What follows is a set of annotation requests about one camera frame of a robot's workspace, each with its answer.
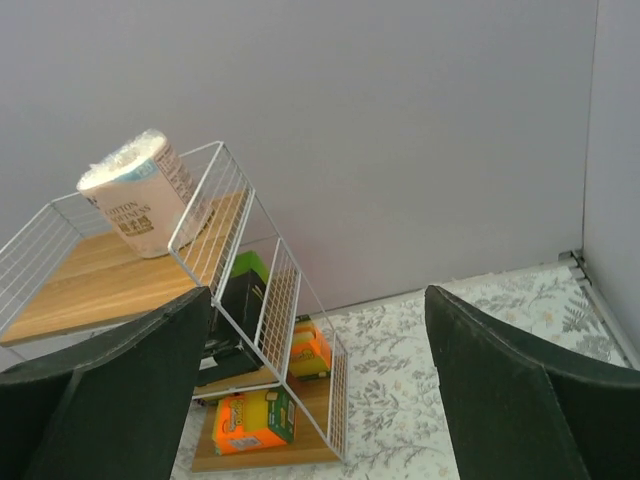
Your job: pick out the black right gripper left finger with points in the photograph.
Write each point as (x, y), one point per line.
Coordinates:
(110, 407)

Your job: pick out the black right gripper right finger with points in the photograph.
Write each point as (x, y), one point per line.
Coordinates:
(520, 407)

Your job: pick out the floral tablecloth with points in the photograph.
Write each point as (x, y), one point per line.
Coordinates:
(396, 424)

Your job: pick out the black box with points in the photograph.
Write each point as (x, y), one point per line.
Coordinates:
(225, 353)

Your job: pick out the orange sponge pack front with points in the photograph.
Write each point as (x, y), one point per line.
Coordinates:
(254, 420)

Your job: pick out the yellow sponge pack rear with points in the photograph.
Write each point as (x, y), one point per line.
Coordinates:
(310, 356)

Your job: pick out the wrapped toilet paper roll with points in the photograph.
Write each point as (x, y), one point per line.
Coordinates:
(146, 192)

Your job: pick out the white wire wooden shelf rack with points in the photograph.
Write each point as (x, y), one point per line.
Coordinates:
(65, 276)

